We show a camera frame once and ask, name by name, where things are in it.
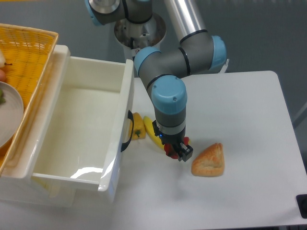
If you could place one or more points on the white metal frame bracket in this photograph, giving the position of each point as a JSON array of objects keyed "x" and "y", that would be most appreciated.
[{"x": 224, "y": 67}]

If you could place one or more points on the yellow bell pepper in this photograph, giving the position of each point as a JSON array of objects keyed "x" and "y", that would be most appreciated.
[{"x": 139, "y": 131}]

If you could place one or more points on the black table corner socket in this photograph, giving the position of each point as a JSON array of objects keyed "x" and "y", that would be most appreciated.
[{"x": 302, "y": 204}]

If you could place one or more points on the black drawer handle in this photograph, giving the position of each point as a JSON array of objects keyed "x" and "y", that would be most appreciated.
[{"x": 127, "y": 130}]

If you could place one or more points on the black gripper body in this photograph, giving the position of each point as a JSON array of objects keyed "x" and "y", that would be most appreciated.
[{"x": 170, "y": 135}]

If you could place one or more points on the green food on plate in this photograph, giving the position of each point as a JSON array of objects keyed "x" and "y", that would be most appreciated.
[{"x": 2, "y": 99}]

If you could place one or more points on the yellow woven basket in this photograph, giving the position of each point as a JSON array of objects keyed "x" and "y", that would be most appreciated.
[{"x": 29, "y": 51}]

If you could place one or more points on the pink fruit in basket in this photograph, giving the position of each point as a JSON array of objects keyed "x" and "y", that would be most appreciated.
[{"x": 2, "y": 76}]

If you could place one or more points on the pale pear in basket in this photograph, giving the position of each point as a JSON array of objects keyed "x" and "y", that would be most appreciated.
[{"x": 3, "y": 61}]

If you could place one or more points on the open upper white drawer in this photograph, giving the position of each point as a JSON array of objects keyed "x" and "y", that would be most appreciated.
[{"x": 81, "y": 148}]

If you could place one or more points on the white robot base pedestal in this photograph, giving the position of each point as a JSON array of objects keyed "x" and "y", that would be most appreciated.
[{"x": 134, "y": 37}]

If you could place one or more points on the white drawer cabinet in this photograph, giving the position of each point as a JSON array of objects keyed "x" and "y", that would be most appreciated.
[{"x": 17, "y": 182}]

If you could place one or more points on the grey plate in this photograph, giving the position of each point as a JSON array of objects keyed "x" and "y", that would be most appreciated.
[{"x": 11, "y": 113}]

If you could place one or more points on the yellow banana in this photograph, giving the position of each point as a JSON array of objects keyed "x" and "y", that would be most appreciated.
[{"x": 148, "y": 123}]

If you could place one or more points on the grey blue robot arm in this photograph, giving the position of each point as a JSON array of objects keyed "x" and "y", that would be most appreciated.
[{"x": 162, "y": 73}]

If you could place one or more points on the red bell pepper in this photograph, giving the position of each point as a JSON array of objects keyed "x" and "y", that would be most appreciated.
[{"x": 166, "y": 148}]

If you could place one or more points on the triangular golden pastry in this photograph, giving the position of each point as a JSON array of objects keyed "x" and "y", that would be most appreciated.
[{"x": 210, "y": 162}]

